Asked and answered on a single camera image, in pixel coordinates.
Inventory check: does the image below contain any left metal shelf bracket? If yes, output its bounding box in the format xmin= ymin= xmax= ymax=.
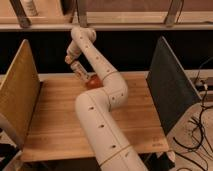
xmin=9 ymin=0 xmax=31 ymax=28

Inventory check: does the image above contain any brown bottle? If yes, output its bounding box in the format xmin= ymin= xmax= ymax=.
xmin=86 ymin=75 xmax=102 ymax=89

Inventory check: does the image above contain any black cables bundle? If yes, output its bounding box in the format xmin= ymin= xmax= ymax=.
xmin=172 ymin=56 xmax=213 ymax=171

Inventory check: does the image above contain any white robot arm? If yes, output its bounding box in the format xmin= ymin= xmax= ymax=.
xmin=65 ymin=27 xmax=148 ymax=171

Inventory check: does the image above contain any middle metal shelf bracket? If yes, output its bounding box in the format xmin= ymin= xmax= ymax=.
xmin=76 ymin=0 xmax=88 ymax=28

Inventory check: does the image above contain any tan wooden side panel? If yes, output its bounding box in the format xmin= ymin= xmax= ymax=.
xmin=0 ymin=39 xmax=40 ymax=149

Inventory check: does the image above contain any dark grey side panel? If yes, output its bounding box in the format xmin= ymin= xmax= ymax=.
xmin=147 ymin=36 xmax=201 ymax=135

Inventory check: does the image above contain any power strip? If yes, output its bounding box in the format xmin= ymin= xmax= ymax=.
xmin=195 ymin=78 xmax=213 ymax=91

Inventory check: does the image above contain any metal shelf bracket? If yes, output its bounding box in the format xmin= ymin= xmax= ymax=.
xmin=9 ymin=0 xmax=31 ymax=28
xmin=76 ymin=0 xmax=88 ymax=28
xmin=164 ymin=0 xmax=182 ymax=27

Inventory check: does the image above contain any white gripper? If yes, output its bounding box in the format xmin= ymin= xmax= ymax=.
xmin=65 ymin=55 xmax=90 ymax=82

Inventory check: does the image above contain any right metal shelf bracket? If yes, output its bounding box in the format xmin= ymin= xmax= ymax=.
xmin=164 ymin=0 xmax=182 ymax=27

